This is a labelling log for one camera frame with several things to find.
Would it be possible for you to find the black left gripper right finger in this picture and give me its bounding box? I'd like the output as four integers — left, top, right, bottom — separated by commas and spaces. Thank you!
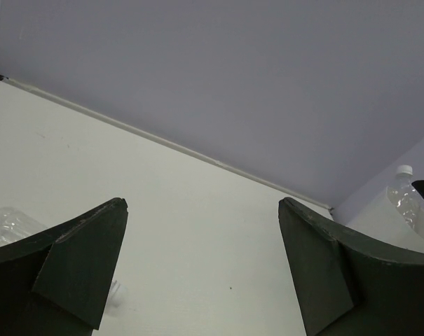
278, 197, 424, 335

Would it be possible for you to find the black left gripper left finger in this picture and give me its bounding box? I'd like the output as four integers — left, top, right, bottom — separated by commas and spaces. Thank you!
0, 197, 128, 335

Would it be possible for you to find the clear bottle white cap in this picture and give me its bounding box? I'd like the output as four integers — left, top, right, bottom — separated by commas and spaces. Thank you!
387, 164, 422, 232

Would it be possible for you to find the clear bottle blue ring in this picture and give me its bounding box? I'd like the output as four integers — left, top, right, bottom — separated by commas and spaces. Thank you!
0, 205, 128, 318

